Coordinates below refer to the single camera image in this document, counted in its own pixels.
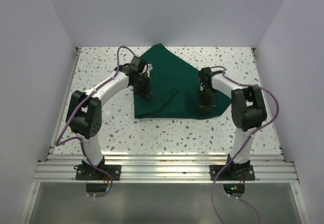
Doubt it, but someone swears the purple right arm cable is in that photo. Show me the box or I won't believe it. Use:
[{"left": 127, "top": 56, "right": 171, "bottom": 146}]
[{"left": 211, "top": 66, "right": 281, "bottom": 224}]

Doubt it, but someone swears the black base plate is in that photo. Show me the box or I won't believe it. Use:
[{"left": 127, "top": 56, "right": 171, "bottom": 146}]
[
  {"left": 74, "top": 164, "right": 122, "bottom": 181},
  {"left": 209, "top": 165, "right": 256, "bottom": 181}
]

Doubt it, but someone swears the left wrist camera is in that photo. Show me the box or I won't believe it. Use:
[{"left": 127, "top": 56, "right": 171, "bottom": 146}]
[{"left": 119, "top": 56, "right": 151, "bottom": 76}]

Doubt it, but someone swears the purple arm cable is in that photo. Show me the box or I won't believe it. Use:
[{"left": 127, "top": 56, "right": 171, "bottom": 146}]
[
  {"left": 55, "top": 46, "right": 113, "bottom": 199},
  {"left": 211, "top": 66, "right": 281, "bottom": 224}
]

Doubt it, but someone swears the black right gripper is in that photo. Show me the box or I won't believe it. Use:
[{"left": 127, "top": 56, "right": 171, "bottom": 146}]
[{"left": 197, "top": 88, "right": 217, "bottom": 115}]

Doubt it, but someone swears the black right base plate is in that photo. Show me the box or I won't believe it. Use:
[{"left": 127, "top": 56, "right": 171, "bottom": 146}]
[{"left": 209, "top": 165, "right": 256, "bottom": 181}]

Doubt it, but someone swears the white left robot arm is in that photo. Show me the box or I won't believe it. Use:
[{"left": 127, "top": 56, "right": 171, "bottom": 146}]
[{"left": 66, "top": 56, "right": 152, "bottom": 180}]

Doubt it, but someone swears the dark green surgical cloth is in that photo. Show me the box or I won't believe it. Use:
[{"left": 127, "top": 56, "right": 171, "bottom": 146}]
[{"left": 134, "top": 44, "right": 231, "bottom": 120}]

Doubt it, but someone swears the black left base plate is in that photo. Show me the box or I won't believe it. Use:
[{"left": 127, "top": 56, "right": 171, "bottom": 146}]
[{"left": 74, "top": 164, "right": 122, "bottom": 181}]

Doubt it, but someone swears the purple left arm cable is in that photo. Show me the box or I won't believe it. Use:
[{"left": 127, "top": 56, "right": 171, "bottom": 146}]
[{"left": 55, "top": 46, "right": 113, "bottom": 199}]

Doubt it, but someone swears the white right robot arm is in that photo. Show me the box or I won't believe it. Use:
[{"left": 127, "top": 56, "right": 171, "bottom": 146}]
[{"left": 198, "top": 67, "right": 267, "bottom": 180}]

